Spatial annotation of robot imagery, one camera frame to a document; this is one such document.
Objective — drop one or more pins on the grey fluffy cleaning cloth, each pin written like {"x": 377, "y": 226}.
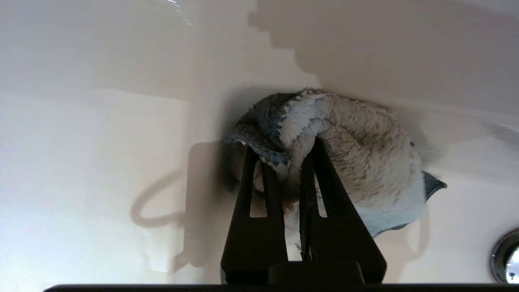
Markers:
{"x": 365, "y": 154}

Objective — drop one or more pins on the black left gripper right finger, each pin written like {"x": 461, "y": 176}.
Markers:
{"x": 344, "y": 239}

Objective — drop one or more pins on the chrome drain stopper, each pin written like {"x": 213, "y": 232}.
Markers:
{"x": 507, "y": 259}

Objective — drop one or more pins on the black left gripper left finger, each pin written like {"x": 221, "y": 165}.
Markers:
{"x": 251, "y": 243}

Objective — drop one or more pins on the white ceramic sink basin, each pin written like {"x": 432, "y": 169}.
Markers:
{"x": 101, "y": 162}

